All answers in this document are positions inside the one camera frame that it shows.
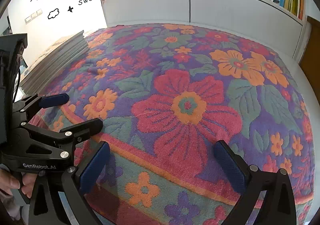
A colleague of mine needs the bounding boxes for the person's left hand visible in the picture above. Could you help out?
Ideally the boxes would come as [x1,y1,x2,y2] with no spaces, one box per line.
[0,169,37,198]

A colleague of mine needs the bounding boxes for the floral woven table cloth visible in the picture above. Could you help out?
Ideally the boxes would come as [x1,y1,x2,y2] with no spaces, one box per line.
[31,24,315,224]

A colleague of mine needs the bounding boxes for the brown wooden cabinet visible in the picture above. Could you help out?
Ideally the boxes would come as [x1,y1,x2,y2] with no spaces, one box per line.
[299,16,320,102]

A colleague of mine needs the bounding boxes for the white wall switches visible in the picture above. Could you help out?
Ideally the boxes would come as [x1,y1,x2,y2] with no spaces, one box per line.
[24,10,42,24]

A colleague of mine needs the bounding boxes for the stack of books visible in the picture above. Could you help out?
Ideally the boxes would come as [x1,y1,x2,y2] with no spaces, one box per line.
[20,30,89,95]

